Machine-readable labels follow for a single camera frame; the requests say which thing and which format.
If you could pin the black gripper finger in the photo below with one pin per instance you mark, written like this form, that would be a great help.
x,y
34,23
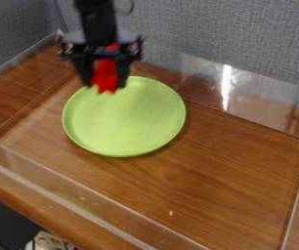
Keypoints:
x,y
122,70
84,69

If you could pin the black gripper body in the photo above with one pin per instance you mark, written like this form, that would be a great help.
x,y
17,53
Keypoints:
x,y
126,48

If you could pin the red plastic block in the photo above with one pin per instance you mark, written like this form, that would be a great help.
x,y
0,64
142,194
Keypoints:
x,y
105,76

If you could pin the green round plate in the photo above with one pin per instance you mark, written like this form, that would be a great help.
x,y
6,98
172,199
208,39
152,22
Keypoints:
x,y
128,123

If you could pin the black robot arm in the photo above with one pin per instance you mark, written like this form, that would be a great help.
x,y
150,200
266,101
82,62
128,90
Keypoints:
x,y
98,24

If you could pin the black box under table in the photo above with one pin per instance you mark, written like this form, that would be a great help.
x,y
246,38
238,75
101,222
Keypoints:
x,y
17,229

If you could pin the white power strip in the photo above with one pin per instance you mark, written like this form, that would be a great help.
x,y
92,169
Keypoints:
x,y
48,241

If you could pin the clear acrylic enclosure wall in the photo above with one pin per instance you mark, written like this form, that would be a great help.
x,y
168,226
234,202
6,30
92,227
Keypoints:
x,y
218,190

